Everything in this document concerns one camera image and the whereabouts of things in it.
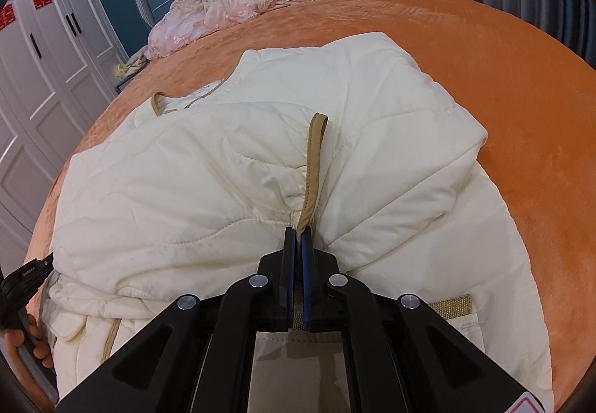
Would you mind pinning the orange plush blanket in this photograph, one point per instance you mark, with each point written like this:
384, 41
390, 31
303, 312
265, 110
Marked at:
512, 115

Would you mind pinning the person's left hand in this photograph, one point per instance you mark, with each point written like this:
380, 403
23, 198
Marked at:
39, 338

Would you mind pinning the dark nightstand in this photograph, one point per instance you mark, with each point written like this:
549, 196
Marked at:
122, 85

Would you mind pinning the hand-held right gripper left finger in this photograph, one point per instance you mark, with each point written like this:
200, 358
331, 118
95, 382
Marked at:
289, 264

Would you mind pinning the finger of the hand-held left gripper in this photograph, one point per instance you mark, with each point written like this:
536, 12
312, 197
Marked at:
47, 260

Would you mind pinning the pale yellow cloth items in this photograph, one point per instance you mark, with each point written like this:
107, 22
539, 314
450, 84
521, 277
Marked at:
128, 68

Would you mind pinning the white quilted jacket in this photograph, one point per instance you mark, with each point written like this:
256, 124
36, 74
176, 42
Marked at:
209, 171

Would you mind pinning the white panelled wardrobe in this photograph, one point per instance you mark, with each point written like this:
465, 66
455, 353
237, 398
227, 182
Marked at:
46, 78

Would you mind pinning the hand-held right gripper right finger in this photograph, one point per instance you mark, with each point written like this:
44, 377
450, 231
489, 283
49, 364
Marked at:
307, 268

